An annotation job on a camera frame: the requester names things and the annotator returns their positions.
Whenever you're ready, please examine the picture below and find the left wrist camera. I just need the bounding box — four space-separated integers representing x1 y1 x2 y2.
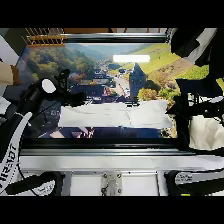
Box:
54 68 72 93

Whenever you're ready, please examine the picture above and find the black garment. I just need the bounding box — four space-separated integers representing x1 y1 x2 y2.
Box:
169 28 224 81

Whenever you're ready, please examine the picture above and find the white garment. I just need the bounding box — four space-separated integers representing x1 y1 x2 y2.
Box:
185 28 219 66
57 99 175 130

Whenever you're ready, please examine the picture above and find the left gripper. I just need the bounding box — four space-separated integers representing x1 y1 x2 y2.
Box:
62 90 89 108

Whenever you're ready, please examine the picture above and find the silver frame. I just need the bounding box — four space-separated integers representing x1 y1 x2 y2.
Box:
19 32 224 197

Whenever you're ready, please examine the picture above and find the cream garment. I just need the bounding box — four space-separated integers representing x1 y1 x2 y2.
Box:
188 114 224 152

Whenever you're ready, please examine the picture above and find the beige garment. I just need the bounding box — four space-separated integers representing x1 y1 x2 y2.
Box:
0 61 21 86

